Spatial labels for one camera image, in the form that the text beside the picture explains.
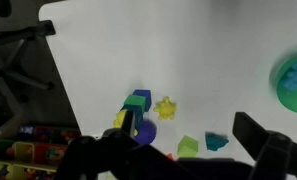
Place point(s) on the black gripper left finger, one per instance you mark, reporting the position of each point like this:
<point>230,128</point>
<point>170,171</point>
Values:
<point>116,151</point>

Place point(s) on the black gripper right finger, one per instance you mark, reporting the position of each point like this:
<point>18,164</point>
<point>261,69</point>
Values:
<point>274,153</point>

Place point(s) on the teal green dinosaur toy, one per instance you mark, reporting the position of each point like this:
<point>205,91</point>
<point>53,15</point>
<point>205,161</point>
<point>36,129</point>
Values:
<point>215,142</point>

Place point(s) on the yellow toy figure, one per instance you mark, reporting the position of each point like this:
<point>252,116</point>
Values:
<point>122,116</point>

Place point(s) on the purple ball toy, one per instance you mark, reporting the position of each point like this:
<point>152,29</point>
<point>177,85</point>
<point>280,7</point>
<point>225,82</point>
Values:
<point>146,133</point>

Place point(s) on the small orange toy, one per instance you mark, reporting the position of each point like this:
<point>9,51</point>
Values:
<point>170,156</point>

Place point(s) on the yellow spiky toy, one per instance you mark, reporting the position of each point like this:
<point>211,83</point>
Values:
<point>165,109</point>

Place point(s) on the green plastic bowl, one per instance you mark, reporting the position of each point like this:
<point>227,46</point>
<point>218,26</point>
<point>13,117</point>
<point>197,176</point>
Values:
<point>283,79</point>

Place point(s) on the colourful toy sorting box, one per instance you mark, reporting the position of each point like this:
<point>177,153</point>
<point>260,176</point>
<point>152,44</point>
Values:
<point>35,152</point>

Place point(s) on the green square block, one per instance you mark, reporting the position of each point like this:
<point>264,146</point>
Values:
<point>137,104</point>

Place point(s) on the dark blue square block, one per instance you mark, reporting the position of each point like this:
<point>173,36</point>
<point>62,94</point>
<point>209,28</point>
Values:
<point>147,95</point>

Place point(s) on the light green house block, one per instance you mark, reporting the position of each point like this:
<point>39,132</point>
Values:
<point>187,147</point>

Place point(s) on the black office chair base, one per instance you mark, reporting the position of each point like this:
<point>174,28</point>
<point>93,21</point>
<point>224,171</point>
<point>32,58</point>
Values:
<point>23,37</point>

